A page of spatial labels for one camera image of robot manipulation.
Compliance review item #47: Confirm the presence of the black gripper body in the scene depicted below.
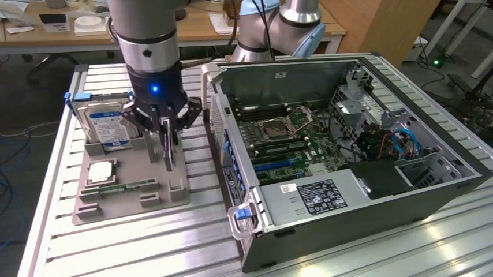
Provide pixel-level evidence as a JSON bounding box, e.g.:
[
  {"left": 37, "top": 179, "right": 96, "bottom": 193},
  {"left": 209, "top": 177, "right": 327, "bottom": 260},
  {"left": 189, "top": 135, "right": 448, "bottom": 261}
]
[{"left": 128, "top": 62, "right": 190, "bottom": 118}]

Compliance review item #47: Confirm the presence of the graphics card with metal bracket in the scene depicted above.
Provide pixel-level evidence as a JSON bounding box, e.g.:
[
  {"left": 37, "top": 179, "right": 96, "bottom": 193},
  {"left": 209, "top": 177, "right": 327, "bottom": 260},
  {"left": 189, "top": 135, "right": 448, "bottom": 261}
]
[{"left": 161, "top": 117, "right": 180, "bottom": 174}]

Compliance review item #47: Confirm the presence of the hard disk in blue caddy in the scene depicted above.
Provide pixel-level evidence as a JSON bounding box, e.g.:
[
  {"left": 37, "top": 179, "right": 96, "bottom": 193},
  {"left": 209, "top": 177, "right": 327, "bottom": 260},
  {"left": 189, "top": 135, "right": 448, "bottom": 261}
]
[{"left": 63, "top": 89, "right": 142, "bottom": 151}]

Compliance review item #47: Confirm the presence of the silver CPU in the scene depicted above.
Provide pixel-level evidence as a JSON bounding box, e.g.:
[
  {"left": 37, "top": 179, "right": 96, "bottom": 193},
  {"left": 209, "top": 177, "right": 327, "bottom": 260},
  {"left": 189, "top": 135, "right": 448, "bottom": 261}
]
[{"left": 87, "top": 163, "right": 116, "bottom": 183}]

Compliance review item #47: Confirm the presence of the long wooden desk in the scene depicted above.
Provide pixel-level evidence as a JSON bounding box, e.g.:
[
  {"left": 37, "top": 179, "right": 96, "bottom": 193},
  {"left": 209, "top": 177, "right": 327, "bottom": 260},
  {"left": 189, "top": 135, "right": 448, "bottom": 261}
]
[{"left": 0, "top": 0, "right": 348, "bottom": 56}]

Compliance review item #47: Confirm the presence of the CPU socket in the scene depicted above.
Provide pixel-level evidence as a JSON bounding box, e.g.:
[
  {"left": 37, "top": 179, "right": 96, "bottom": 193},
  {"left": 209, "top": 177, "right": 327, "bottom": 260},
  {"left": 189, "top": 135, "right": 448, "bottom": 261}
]
[{"left": 261, "top": 118, "right": 291, "bottom": 140}]

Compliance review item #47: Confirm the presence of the green RAM stick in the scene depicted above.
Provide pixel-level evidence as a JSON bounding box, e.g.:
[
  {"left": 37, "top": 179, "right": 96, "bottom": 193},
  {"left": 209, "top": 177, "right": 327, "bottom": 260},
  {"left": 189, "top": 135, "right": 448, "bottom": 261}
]
[{"left": 98, "top": 180, "right": 154, "bottom": 196}]

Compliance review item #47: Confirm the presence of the installed RAM stick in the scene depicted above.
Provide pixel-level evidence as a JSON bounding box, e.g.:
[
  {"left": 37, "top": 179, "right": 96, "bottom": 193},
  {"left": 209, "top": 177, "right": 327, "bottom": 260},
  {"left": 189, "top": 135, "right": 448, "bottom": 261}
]
[{"left": 253, "top": 137, "right": 312, "bottom": 158}]

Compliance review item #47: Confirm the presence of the white box with round dish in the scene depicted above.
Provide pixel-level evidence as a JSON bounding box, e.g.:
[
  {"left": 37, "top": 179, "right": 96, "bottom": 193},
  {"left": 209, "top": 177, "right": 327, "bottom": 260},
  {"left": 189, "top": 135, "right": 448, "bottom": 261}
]
[{"left": 74, "top": 16, "right": 109, "bottom": 37}]

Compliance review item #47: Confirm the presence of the stack of white papers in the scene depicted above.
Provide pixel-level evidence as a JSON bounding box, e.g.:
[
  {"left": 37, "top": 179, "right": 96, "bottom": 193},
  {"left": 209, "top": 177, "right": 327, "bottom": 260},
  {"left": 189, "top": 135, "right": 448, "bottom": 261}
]
[{"left": 209, "top": 13, "right": 241, "bottom": 36}]

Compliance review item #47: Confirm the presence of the blue expansion slot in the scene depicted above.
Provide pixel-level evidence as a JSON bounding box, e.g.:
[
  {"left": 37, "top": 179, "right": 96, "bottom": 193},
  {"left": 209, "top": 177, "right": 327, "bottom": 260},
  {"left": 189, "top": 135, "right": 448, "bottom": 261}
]
[{"left": 253, "top": 158, "right": 295, "bottom": 173}]

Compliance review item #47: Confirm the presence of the metal socket cover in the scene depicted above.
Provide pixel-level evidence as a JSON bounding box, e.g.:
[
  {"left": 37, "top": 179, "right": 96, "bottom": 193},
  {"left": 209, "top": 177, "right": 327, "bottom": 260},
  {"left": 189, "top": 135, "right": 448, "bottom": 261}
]
[{"left": 287, "top": 105, "right": 316, "bottom": 130}]

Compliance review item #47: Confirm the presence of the black office chair base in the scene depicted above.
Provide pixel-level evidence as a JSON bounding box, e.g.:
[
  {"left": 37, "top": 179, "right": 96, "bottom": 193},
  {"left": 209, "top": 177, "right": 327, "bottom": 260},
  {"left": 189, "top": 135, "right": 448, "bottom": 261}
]
[{"left": 22, "top": 51, "right": 82, "bottom": 85}]

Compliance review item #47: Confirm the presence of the grey parts rack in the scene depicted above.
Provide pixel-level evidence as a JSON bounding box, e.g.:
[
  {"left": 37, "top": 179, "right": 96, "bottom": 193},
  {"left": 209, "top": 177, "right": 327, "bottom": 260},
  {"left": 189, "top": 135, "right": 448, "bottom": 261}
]
[{"left": 71, "top": 129, "right": 193, "bottom": 227}]

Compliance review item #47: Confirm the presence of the white box with black top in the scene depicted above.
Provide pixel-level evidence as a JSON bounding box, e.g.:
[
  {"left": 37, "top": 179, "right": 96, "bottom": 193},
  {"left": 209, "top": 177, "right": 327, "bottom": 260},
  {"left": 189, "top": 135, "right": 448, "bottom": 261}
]
[{"left": 38, "top": 13, "right": 73, "bottom": 33}]

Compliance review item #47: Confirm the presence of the green motherboard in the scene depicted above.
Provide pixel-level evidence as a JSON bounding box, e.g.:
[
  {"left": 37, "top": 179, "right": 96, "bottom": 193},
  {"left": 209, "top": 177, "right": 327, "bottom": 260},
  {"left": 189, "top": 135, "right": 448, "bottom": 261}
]
[{"left": 234, "top": 104, "right": 352, "bottom": 186}]

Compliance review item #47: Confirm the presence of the silver metal drive cage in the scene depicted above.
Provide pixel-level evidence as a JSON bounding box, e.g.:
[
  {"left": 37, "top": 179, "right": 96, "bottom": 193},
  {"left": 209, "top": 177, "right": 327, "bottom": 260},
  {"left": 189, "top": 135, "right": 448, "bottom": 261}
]
[{"left": 329, "top": 83, "right": 409, "bottom": 131}]

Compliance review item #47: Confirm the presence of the small white paper card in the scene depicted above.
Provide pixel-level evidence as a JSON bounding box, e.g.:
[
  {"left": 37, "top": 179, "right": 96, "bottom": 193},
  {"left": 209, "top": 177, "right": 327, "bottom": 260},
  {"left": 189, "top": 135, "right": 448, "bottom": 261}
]
[{"left": 5, "top": 25, "right": 37, "bottom": 34}]

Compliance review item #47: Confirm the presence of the grey power supply unit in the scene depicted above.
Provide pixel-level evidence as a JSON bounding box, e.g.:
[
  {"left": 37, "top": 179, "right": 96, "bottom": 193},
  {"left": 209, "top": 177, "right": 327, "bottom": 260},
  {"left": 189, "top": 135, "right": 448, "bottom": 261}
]
[{"left": 260, "top": 169, "right": 375, "bottom": 228}]

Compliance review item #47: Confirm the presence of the open black PC case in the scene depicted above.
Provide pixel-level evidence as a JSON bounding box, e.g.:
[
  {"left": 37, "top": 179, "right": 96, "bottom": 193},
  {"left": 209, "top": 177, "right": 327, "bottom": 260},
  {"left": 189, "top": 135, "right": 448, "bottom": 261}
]
[{"left": 201, "top": 54, "right": 493, "bottom": 274}]

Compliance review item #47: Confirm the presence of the wooden cabinet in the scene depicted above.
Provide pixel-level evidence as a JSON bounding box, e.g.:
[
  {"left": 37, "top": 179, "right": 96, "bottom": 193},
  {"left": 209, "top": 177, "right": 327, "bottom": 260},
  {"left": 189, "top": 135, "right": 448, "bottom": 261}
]
[{"left": 320, "top": 0, "right": 443, "bottom": 68}]

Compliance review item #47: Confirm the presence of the grey disk bay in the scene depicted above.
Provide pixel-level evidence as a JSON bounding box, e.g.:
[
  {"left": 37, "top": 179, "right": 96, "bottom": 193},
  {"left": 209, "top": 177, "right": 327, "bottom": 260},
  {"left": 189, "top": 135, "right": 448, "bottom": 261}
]
[{"left": 395, "top": 151, "right": 464, "bottom": 190}]

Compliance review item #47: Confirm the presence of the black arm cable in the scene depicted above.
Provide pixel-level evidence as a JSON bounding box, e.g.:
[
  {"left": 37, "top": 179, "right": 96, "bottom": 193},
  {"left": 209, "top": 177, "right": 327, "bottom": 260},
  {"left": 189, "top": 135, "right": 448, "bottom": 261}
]
[{"left": 229, "top": 0, "right": 280, "bottom": 60}]

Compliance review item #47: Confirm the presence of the blue data wire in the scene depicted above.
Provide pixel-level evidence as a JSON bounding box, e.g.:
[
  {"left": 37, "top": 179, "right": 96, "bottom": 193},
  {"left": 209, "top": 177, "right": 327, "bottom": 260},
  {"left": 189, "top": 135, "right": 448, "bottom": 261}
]
[{"left": 391, "top": 128, "right": 424, "bottom": 159}]

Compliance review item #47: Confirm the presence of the white table frame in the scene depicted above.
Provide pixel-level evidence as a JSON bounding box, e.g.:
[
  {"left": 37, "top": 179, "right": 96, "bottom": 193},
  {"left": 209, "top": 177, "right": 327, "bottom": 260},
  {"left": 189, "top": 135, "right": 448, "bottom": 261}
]
[{"left": 422, "top": 0, "right": 493, "bottom": 79}]

